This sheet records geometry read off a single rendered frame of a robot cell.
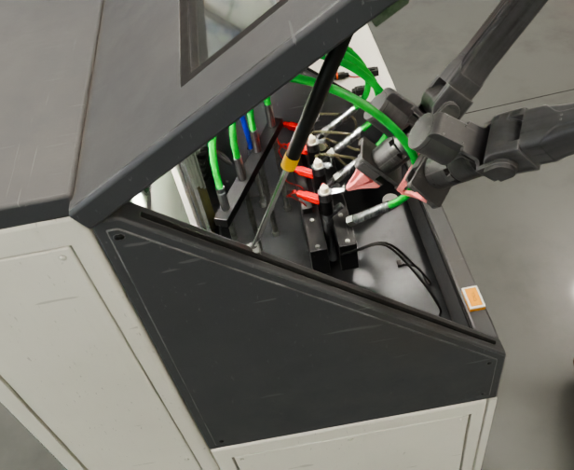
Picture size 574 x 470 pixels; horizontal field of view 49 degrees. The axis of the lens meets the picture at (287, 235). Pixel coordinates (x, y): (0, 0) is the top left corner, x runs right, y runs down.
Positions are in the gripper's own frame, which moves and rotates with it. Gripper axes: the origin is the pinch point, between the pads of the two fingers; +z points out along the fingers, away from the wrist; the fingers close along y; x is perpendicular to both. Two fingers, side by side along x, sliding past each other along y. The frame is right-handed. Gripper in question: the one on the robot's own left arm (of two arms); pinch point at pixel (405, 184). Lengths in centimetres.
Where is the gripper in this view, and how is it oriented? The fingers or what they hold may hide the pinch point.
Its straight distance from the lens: 110.6
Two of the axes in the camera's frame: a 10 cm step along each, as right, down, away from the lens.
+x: 7.6, 6.0, 2.4
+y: -5.1, 7.9, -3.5
